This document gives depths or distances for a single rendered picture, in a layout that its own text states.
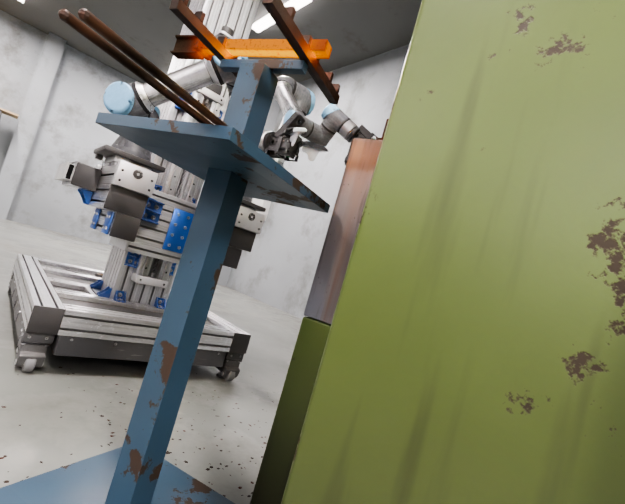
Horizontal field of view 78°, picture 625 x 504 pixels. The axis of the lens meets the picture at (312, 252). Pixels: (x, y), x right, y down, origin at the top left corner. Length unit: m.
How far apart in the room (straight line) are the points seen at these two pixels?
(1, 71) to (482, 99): 9.68
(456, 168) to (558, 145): 0.12
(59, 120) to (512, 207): 9.64
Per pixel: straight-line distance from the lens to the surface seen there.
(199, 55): 1.02
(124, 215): 1.58
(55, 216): 9.81
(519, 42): 0.67
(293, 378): 0.94
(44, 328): 1.57
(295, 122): 1.39
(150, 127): 0.70
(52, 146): 9.83
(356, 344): 0.58
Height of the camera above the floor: 0.56
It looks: 4 degrees up
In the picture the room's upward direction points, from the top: 16 degrees clockwise
